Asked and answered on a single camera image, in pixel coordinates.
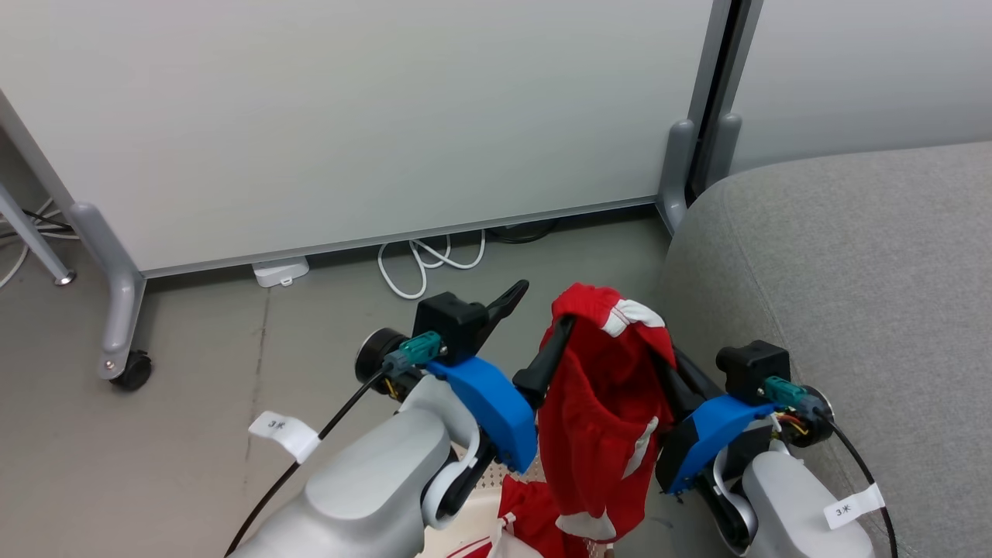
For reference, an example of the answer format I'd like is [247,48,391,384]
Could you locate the white plug adapter box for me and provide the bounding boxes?
[252,257,311,289]

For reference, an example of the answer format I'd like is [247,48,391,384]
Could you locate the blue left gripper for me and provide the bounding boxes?
[425,280,576,474]

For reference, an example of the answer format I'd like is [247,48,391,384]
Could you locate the grey partition foot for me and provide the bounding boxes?
[701,112,743,187]
[656,118,698,233]

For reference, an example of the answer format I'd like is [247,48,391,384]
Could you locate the white floor cable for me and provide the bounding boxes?
[0,198,78,290]

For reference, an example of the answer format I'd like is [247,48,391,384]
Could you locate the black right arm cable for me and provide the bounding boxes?
[821,417,900,558]

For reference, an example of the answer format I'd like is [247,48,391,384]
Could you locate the grey fabric sofa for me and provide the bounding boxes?
[655,141,992,558]

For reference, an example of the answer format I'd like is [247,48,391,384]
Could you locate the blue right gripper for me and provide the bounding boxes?
[656,347,776,494]

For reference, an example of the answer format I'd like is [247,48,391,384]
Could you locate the wide white partition panel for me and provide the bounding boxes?
[0,0,733,278]

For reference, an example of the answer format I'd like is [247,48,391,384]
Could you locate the narrow white partition panel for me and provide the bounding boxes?
[725,0,992,175]

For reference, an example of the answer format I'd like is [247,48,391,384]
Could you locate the black caster wheel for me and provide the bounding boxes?
[111,350,153,391]

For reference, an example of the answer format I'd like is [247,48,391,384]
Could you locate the white cable label tag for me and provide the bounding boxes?
[822,483,885,531]
[248,411,321,465]

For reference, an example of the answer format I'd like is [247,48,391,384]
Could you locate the coiled white cable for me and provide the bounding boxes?
[377,229,487,300]

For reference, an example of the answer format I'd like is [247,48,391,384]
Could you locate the grey partition leg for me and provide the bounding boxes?
[68,201,148,381]

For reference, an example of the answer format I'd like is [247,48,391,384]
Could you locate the teal cable connector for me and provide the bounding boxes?
[763,377,808,409]
[383,331,443,378]

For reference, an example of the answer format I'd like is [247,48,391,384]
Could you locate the red white-trimmed garment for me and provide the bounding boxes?
[536,283,677,542]

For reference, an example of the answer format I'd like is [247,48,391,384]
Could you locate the grey metal table leg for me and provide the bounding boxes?
[0,182,78,287]

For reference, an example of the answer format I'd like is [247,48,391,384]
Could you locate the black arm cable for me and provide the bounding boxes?
[223,368,388,558]
[821,417,900,558]

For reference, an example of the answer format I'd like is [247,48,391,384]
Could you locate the black cable under partition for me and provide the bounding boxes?
[484,219,560,245]

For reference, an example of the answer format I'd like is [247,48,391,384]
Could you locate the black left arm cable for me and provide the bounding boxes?
[223,368,388,558]

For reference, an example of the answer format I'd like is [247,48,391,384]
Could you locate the white power strips with cables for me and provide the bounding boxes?
[14,208,75,235]

